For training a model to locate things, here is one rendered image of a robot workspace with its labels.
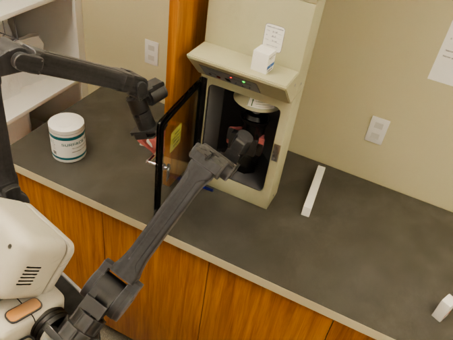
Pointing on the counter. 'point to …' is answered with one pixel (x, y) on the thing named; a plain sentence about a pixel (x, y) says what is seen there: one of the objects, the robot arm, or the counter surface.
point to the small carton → (263, 59)
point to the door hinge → (201, 108)
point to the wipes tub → (67, 137)
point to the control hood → (264, 82)
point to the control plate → (230, 78)
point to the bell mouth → (253, 104)
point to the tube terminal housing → (253, 11)
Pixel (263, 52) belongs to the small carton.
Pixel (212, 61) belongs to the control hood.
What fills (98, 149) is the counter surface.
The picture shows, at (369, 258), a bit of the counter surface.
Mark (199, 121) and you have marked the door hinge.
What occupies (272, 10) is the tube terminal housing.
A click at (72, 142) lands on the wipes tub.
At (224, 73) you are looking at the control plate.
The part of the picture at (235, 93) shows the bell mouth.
